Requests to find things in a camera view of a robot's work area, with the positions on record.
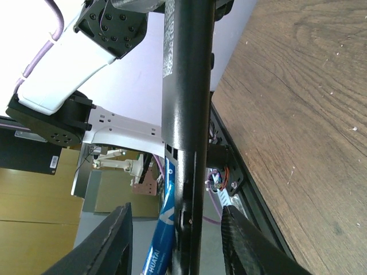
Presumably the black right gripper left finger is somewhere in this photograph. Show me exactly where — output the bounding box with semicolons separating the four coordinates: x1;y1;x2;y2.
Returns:
44;203;133;275

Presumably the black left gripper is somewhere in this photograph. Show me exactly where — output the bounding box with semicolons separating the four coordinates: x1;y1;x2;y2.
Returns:
111;0;235;21

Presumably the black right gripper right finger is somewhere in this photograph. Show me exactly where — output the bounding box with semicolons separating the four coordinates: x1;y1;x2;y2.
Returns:
221;205;310;275

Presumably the black remote control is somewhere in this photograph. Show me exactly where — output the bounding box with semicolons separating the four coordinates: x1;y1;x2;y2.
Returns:
162;1;215;274

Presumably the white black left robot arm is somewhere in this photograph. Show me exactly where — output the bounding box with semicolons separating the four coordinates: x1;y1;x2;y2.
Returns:
6;1;233;160

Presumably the wooden shelving unit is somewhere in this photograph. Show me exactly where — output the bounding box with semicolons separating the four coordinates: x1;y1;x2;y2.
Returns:
1;149;83;274

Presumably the light blue slotted cable duct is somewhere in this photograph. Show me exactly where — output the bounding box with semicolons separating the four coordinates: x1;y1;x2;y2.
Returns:
217;190;246;215

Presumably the black enclosure frame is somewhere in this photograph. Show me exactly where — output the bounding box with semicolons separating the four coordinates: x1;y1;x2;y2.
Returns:
209;103;295;260

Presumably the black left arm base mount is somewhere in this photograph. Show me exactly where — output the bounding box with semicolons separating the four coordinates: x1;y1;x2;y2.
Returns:
206;119;245;196

